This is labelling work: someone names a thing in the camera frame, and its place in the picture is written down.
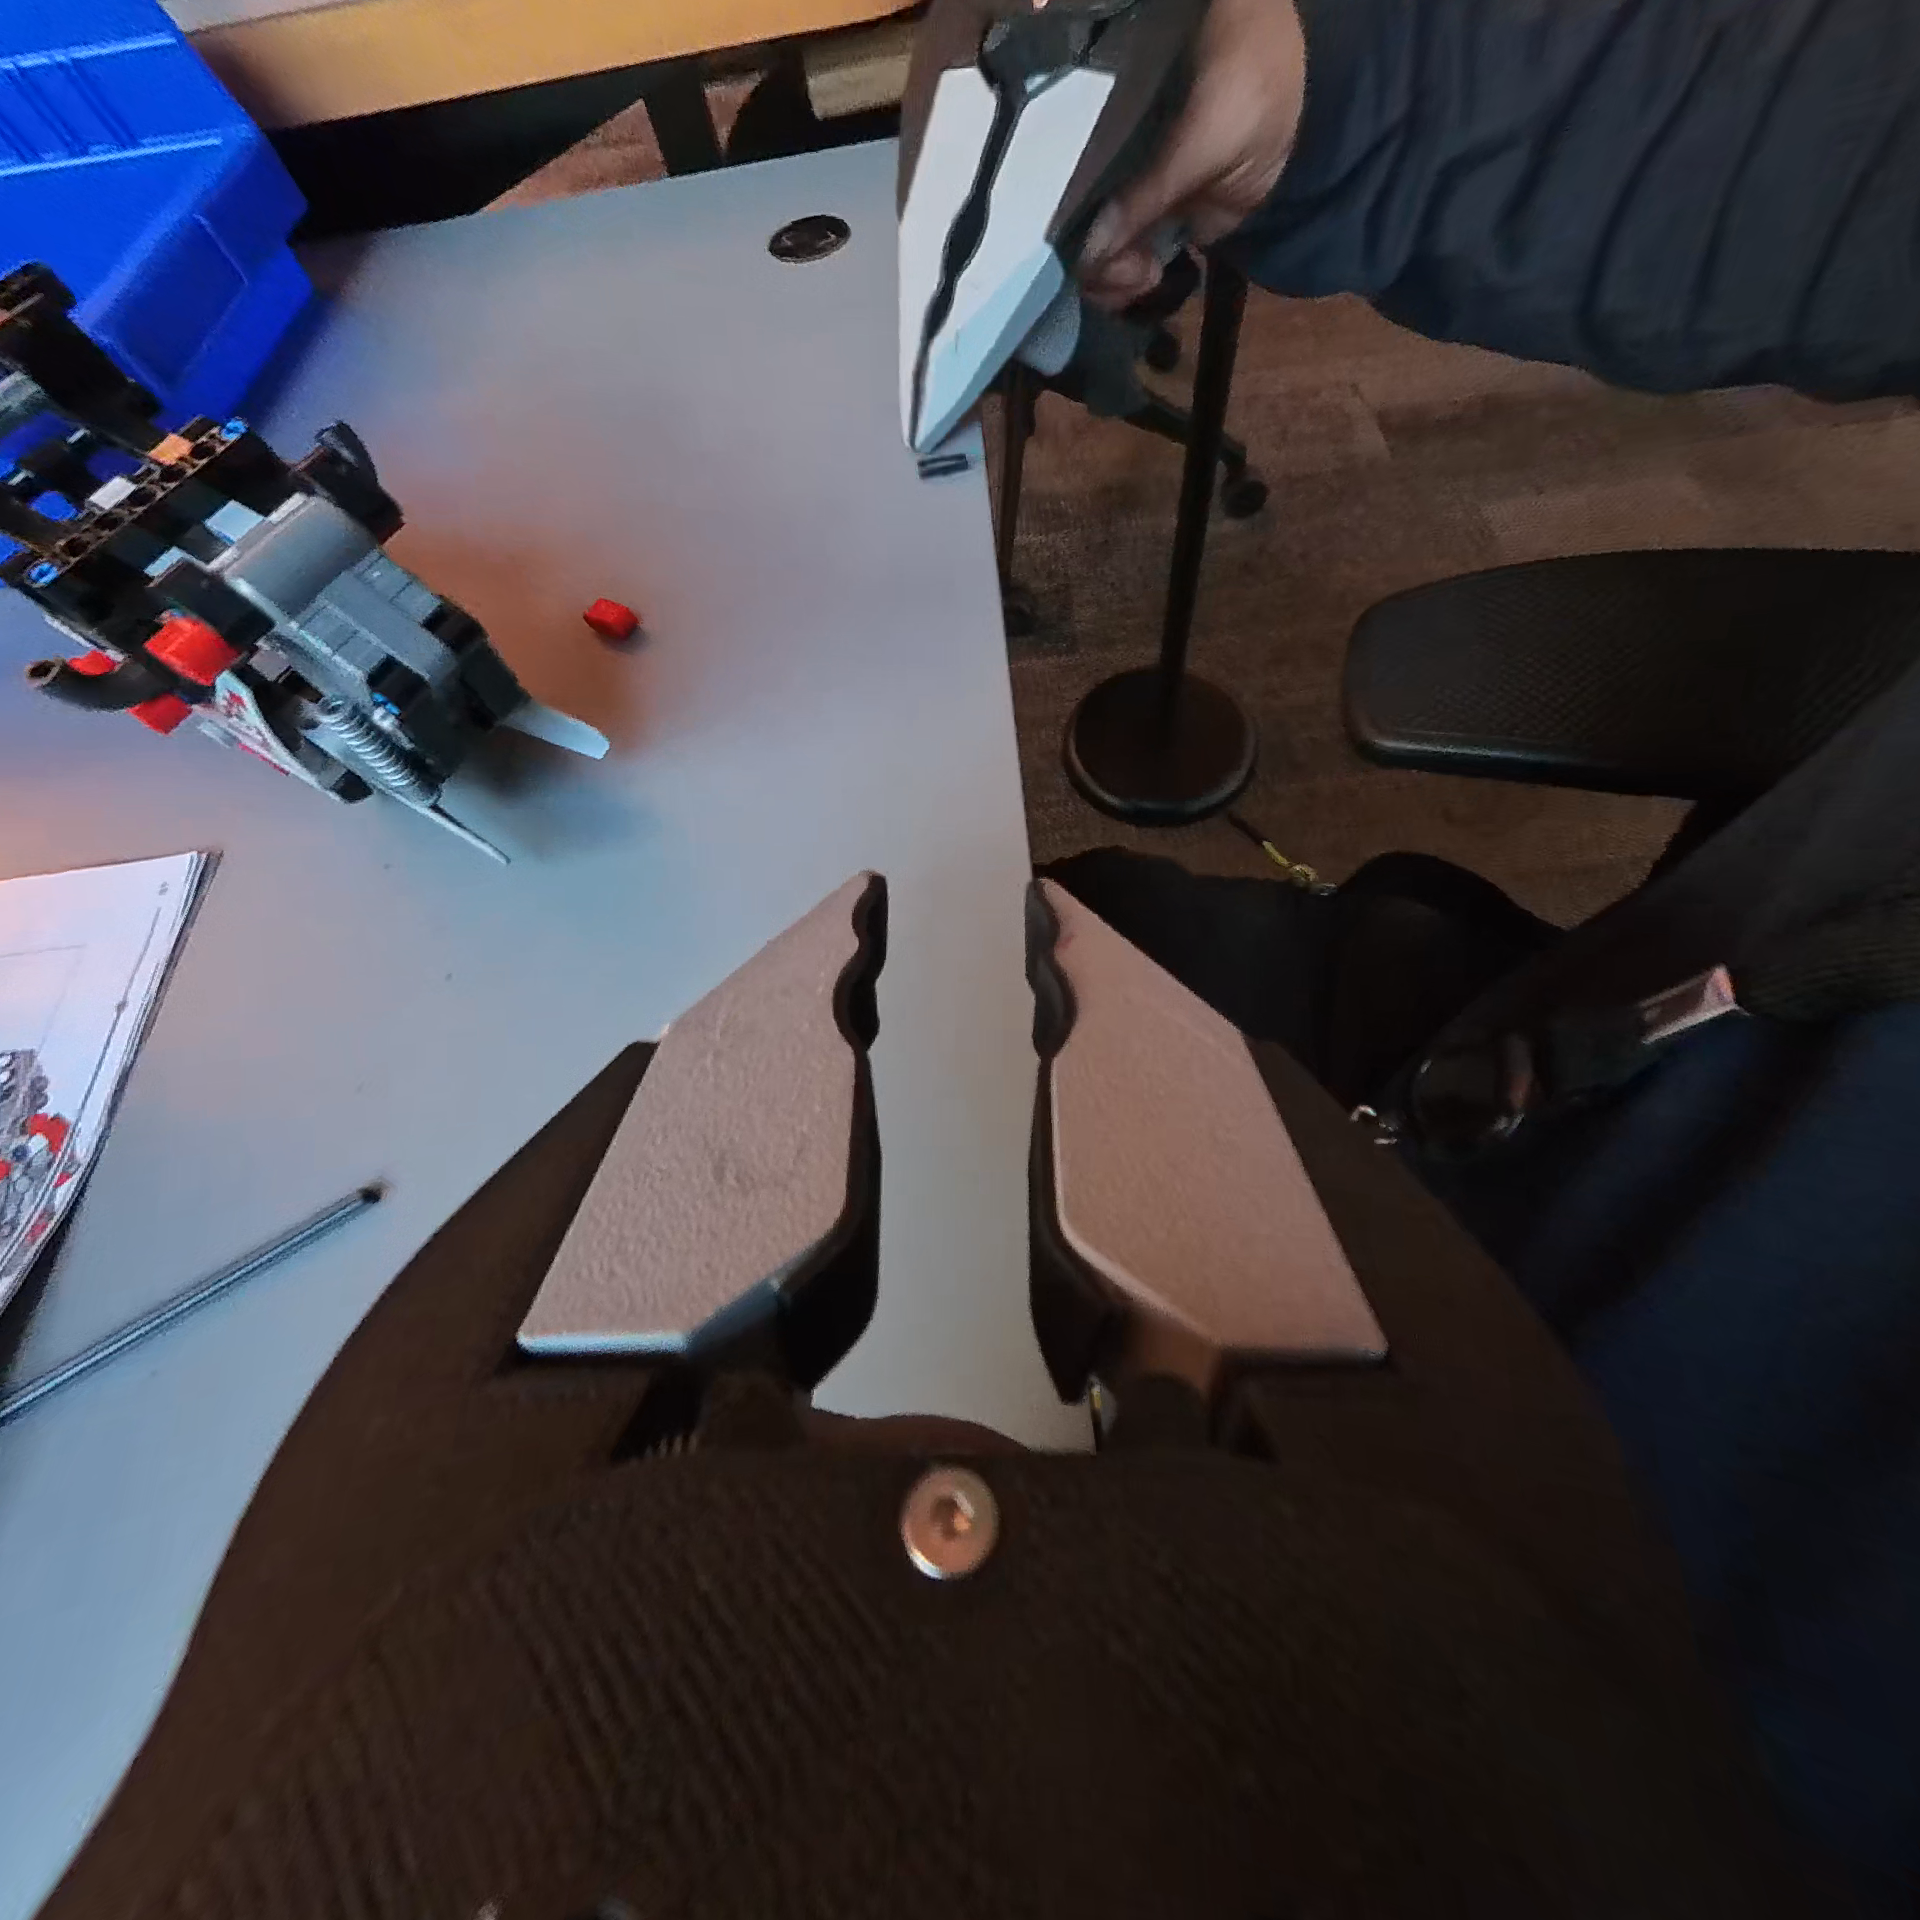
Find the black office chair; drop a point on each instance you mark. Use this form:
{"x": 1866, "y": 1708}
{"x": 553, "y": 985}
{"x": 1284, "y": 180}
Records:
{"x": 1621, "y": 676}

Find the small red lego bush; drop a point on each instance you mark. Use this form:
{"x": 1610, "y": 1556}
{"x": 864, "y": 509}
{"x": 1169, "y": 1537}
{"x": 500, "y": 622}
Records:
{"x": 610, "y": 617}

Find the person's right hand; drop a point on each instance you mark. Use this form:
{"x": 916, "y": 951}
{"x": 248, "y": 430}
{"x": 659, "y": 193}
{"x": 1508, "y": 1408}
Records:
{"x": 1229, "y": 119}

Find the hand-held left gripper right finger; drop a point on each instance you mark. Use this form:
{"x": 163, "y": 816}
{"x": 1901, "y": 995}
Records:
{"x": 1201, "y": 1201}

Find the blue plastic bin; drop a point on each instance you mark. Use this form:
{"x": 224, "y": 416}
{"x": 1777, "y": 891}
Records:
{"x": 118, "y": 182}

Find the person's right forearm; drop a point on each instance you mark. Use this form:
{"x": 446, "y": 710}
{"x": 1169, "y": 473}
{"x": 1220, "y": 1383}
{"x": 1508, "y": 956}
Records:
{"x": 1576, "y": 166}

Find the black lego axle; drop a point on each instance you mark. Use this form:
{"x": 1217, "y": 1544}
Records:
{"x": 194, "y": 1305}

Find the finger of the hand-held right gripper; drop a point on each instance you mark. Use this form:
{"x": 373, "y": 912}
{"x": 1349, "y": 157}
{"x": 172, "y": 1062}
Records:
{"x": 938, "y": 196}
{"x": 1042, "y": 196}

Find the round table grommet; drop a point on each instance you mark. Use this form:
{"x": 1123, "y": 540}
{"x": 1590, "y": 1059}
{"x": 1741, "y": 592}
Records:
{"x": 809, "y": 238}

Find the black floor stand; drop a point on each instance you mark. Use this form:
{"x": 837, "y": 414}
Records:
{"x": 1161, "y": 751}

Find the black grey lego truck model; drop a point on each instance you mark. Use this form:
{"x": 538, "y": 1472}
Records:
{"x": 299, "y": 600}

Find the wooden edged table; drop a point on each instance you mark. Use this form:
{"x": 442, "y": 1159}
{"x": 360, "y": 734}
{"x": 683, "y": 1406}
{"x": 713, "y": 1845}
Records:
{"x": 450, "y": 53}

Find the open instruction booklet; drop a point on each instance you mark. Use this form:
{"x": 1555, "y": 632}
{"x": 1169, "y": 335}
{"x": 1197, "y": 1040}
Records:
{"x": 76, "y": 1049}

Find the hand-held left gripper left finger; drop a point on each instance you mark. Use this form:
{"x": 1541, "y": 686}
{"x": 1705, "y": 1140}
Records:
{"x": 704, "y": 1185}

